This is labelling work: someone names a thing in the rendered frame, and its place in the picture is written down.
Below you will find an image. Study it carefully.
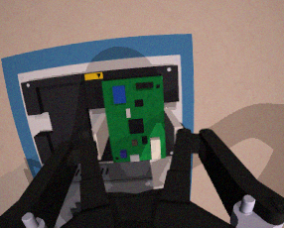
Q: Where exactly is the green circuit board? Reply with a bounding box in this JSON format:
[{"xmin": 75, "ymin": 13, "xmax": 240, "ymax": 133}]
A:
[{"xmin": 101, "ymin": 76, "xmax": 166, "ymax": 163}]

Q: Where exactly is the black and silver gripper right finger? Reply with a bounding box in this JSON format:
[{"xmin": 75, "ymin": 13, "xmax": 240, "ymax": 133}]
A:
[{"xmin": 154, "ymin": 108, "xmax": 284, "ymax": 228}]

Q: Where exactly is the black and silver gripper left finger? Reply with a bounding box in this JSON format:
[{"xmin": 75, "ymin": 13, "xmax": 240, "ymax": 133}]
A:
[{"xmin": 0, "ymin": 114, "xmax": 116, "ymax": 228}]

